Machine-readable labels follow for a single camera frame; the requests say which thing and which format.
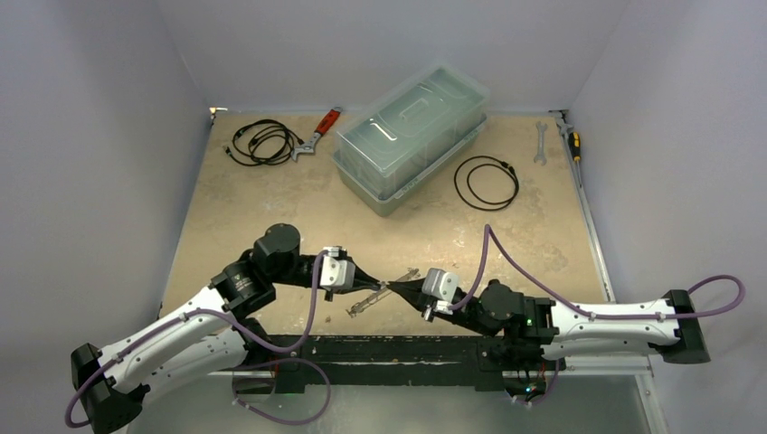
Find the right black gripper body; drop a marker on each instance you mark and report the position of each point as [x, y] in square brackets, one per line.
[419, 299]

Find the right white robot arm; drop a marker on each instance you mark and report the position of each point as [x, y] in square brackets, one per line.
[542, 329]

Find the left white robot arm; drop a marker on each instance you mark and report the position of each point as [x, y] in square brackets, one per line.
[212, 331]

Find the clear plastic storage box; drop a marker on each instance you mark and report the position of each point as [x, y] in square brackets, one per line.
[404, 138]

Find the silver open-end spanner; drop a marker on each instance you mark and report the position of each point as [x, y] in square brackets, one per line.
[540, 157]

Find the yellow black screwdriver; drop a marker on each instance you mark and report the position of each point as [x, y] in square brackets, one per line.
[574, 144]

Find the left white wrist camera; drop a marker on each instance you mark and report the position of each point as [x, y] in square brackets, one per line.
[337, 272]

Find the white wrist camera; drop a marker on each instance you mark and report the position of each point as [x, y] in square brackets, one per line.
[337, 272]
[440, 287]

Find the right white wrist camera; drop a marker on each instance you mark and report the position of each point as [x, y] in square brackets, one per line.
[440, 287]

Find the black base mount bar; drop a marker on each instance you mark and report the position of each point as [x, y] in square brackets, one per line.
[486, 364]

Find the red handled adjustable wrench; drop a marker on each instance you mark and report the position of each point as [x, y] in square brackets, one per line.
[309, 147]

